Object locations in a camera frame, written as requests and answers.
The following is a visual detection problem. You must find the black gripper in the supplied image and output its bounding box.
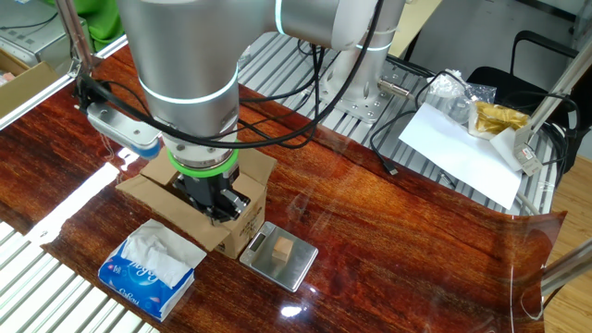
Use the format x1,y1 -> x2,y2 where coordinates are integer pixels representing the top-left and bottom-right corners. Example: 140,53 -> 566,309
171,168 -> 253,228

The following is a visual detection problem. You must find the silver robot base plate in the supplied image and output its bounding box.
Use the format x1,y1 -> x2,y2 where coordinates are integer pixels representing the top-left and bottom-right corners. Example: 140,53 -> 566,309
316,43 -> 434,125

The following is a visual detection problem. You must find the beige panel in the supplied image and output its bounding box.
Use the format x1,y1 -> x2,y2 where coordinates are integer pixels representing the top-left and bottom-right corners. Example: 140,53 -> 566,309
396,0 -> 444,59

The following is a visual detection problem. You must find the green flange ring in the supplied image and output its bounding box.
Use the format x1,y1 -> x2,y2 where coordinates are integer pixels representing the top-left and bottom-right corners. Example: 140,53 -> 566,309
166,147 -> 241,179

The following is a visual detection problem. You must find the yellow snack packet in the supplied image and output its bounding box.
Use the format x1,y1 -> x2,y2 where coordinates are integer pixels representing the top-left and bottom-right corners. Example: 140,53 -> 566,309
467,100 -> 531,142

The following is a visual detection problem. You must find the black cable bundle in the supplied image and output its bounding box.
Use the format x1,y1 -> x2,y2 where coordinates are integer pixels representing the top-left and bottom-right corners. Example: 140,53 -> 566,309
501,90 -> 582,186

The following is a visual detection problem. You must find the black chair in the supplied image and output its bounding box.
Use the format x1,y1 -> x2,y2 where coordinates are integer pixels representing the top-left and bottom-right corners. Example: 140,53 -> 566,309
466,30 -> 592,172

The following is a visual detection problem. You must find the small wooden cube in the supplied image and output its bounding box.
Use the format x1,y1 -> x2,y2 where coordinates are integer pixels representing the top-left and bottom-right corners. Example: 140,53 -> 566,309
271,236 -> 294,263

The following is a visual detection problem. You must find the brown cardboard box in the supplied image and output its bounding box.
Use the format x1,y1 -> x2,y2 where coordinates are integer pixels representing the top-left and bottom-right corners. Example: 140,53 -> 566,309
115,146 -> 278,259

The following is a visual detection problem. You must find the blue tissue pack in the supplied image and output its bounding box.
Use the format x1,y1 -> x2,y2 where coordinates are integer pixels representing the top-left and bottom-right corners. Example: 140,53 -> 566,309
97,218 -> 208,323

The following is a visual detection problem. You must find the clear plastic bag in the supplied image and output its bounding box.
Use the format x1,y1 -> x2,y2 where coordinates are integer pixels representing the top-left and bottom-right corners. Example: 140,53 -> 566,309
424,68 -> 499,126

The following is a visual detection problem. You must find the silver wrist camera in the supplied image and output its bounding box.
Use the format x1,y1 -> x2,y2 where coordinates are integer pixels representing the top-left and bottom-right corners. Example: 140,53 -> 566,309
86,102 -> 162,161

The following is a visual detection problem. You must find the black USB cable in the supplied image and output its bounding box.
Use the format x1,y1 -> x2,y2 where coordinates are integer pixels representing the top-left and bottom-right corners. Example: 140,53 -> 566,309
368,68 -> 468,177

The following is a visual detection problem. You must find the white paper sheet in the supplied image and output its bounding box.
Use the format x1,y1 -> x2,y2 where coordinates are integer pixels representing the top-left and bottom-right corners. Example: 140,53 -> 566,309
398,101 -> 524,211

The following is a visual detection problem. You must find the silver digital kitchen scale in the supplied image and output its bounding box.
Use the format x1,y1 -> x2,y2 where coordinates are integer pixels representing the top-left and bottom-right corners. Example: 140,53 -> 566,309
239,220 -> 320,293

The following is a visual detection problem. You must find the aluminium frame post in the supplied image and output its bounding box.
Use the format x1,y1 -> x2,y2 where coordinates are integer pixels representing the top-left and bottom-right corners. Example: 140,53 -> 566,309
520,43 -> 592,140
539,249 -> 592,298
54,0 -> 96,78

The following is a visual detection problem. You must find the wood grain table mat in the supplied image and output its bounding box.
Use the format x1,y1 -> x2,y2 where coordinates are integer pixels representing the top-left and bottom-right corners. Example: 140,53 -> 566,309
0,44 -> 154,237
41,87 -> 568,333

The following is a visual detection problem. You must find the open cardboard storage box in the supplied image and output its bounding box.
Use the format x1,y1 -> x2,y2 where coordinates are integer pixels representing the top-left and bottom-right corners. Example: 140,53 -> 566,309
0,48 -> 61,119

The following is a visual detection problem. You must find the aluminium table edge rail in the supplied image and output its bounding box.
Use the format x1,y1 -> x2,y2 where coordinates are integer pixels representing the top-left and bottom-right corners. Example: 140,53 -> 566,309
0,35 -> 130,133

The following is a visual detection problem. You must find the grey metal machine case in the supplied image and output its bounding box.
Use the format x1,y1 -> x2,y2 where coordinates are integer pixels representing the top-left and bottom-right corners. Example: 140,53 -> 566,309
0,0 -> 92,70

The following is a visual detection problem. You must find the white labelled adapter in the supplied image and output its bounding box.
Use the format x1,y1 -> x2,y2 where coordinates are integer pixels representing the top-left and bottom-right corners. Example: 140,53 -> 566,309
512,124 -> 545,178

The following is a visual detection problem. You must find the green cloth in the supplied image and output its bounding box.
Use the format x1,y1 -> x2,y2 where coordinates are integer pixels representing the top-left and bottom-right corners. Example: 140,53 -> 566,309
43,0 -> 126,52

